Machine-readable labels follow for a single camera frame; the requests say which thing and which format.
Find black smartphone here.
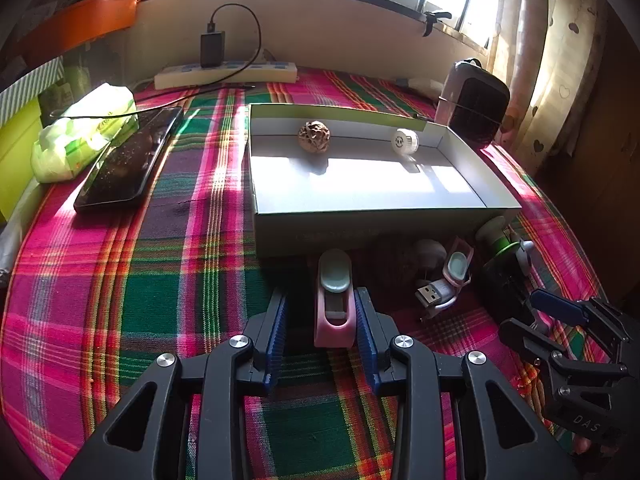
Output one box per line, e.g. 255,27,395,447
74,106,185,213

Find brown walnut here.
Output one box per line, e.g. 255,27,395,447
298,120,332,152

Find small grey desktop heater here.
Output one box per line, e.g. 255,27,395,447
434,58,511,148

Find green and white spool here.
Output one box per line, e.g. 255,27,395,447
474,215,523,262

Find white round cap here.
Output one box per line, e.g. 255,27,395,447
391,129,420,155

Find pink stapler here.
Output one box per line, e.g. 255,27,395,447
442,237,475,288
315,249,358,350

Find black charger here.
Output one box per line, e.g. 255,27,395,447
200,31,226,68

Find white usb cable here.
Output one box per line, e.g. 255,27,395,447
414,275,473,322

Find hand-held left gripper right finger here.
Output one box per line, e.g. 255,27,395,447
352,286,581,480

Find yellow-green box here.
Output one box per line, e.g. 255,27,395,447
0,97,43,223

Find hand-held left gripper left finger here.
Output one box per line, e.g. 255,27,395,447
60,287,289,480

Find black device with clear end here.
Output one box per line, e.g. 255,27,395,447
480,239,538,322

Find white oval pebble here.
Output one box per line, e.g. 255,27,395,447
412,239,448,281

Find green tissue pack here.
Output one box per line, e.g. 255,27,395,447
31,82,138,183

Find plaid cloth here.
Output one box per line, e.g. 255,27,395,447
0,65,601,480

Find white power strip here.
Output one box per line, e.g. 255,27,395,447
154,61,298,90

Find black charging cable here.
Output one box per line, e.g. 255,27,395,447
55,3,263,123

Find orange tray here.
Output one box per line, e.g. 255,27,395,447
30,0,138,53

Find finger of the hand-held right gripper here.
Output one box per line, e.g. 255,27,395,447
530,289,638,358
499,318,628,391

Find black window handle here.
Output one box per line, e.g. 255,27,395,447
422,11,451,37

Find heart print curtain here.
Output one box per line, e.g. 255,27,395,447
487,0,608,161

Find shallow white cardboard box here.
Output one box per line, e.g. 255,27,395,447
247,102,523,261

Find glass tank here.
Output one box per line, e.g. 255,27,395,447
50,42,136,106

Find green striped box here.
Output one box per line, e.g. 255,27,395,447
0,57,65,123

